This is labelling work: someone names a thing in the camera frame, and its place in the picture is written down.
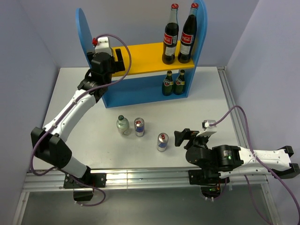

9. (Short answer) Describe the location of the tall Coca-Cola bottle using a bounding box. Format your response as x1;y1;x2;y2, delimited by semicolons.
178;2;199;64

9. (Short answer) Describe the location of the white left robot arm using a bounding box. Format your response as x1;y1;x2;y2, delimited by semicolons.
30;49;125;187

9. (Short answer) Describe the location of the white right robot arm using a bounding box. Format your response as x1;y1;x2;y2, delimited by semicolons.
174;127;300;185

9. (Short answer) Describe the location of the blue and yellow shelf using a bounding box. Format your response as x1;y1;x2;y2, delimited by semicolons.
76;0;207;108

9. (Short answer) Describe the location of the Red Bull can right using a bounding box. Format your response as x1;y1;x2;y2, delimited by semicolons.
157;133;169;151

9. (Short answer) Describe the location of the Red Bull can behind cola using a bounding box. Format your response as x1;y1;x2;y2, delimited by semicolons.
134;118;145;137

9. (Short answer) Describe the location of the green Perrier bottle right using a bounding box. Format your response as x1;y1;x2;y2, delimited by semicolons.
173;69;185;95

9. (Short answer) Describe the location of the green perrier bottle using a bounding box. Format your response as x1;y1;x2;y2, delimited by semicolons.
173;69;185;95
162;70;173;96

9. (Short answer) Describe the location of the green Perrier bottle left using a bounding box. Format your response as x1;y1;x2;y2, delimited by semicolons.
162;70;173;96

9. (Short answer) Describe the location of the clear water bottle rear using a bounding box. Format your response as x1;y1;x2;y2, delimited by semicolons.
116;115;130;136

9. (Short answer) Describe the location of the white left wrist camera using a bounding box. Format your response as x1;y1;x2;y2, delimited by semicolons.
92;37;113;56

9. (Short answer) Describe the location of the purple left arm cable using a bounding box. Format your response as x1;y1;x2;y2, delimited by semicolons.
29;33;132;207

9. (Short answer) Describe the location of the aluminium frame rail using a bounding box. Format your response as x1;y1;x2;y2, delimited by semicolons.
13;67;281;225

